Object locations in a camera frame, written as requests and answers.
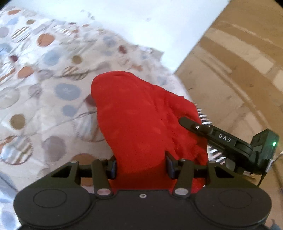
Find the red knit sweater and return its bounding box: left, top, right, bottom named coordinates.
left=91, top=71, right=208, bottom=191

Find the wooden wardrobe panel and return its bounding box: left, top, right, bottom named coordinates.
left=174, top=0, right=283, bottom=224

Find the patterned shell print duvet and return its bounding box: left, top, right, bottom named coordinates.
left=1, top=5, right=187, bottom=229

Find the striped bed sheet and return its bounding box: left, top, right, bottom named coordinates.
left=195, top=107, right=250, bottom=177

